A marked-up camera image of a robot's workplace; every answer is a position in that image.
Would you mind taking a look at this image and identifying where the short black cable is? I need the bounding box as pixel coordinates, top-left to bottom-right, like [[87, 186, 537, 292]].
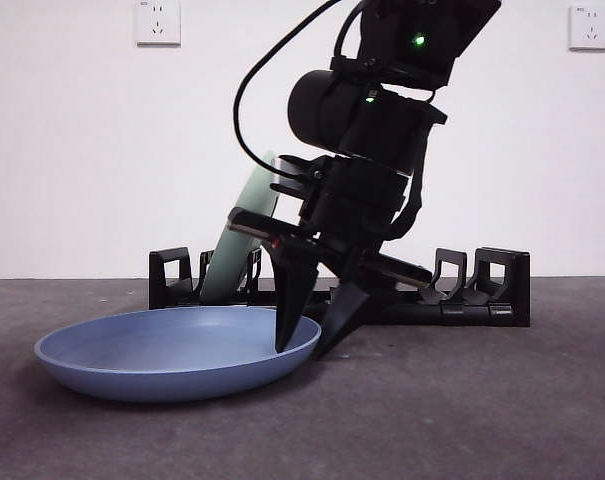
[[333, 2, 366, 64]]

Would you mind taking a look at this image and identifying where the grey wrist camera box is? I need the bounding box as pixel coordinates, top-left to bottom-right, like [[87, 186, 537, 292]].
[[269, 155, 329, 202]]

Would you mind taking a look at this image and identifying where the blue round plate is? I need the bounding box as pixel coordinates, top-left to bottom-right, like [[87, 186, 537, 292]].
[[33, 305, 323, 404]]

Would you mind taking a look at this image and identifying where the long black looping cable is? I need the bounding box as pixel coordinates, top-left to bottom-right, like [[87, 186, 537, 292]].
[[233, 0, 344, 176]]

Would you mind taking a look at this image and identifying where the green round plate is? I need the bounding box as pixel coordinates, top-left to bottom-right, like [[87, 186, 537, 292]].
[[199, 148, 282, 307]]

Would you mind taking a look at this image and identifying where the black plastic plate rack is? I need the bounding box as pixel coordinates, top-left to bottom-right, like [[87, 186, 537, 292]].
[[148, 246, 532, 329]]

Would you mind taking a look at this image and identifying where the white wall socket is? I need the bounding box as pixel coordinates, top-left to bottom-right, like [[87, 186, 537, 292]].
[[568, 5, 605, 52], [135, 0, 182, 49]]

